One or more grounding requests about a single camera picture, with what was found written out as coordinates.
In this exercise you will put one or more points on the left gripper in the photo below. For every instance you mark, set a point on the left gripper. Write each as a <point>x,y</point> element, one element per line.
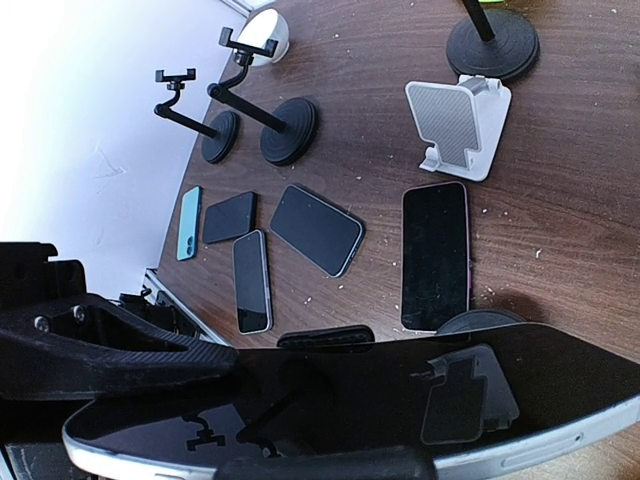
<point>59,343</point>

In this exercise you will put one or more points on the white phone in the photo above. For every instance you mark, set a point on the white phone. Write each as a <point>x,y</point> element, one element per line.
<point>251,284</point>

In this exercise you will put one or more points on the teal phone front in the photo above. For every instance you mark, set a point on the teal phone front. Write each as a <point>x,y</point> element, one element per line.
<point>189,224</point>

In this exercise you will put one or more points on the teal phone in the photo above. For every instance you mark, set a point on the teal phone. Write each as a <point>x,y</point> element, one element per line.
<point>322,232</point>
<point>189,224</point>

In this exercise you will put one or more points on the black phone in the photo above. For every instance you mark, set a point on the black phone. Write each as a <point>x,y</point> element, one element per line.
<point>230,219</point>
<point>570,393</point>

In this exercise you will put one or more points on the black phone stand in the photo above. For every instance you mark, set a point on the black phone stand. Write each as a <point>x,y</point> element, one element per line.
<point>290,129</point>
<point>219,135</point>

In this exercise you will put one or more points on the pink phone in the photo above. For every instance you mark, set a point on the pink phone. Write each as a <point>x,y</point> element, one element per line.
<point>435,284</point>

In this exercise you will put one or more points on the white folding phone stand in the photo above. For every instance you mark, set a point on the white folding phone stand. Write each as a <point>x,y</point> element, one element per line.
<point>461,124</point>

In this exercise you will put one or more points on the white bowl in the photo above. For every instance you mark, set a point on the white bowl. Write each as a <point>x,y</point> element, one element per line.
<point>267,25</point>

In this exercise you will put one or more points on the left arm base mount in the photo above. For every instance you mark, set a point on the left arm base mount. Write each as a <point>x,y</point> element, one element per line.
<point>158,308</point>

